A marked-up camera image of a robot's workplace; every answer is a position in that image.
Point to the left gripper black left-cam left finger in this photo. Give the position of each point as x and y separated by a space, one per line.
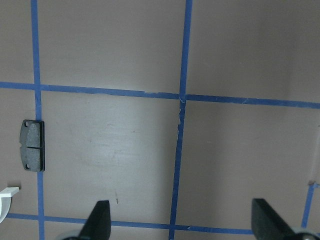
98 224

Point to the white curved plastic arc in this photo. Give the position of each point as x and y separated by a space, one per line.
5 201

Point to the left gripper black left-cam right finger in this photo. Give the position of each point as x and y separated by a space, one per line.
266 223

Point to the dark grey brake pad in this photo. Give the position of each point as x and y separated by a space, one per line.
32 145

